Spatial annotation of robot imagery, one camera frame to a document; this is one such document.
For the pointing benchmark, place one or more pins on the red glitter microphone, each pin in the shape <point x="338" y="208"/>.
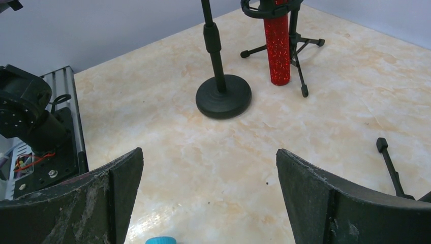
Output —
<point x="277" y="42"/>

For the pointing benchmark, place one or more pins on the black tripod mic stand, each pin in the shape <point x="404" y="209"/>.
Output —
<point x="382" y="147"/>

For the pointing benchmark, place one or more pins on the shock mount tripod stand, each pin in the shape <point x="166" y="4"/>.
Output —
<point x="274" y="9"/>

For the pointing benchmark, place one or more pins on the cyan toy microphone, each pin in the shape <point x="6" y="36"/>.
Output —
<point x="161" y="240"/>

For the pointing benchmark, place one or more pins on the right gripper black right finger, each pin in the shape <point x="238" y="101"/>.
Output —
<point x="325" y="208"/>

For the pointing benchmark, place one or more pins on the black round base stand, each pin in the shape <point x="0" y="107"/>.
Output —
<point x="222" y="96"/>

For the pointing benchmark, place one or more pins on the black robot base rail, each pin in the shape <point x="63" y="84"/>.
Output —
<point x="24" y="170"/>

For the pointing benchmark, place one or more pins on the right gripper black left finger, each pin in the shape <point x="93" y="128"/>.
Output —
<point x="94" y="207"/>

